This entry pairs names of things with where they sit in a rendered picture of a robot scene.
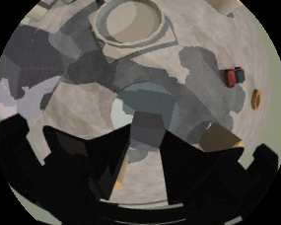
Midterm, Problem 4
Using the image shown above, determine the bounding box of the brown cylinder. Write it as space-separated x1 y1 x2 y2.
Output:
198 124 244 153

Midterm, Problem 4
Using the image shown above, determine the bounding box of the brown ring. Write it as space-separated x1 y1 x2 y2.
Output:
251 89 261 112

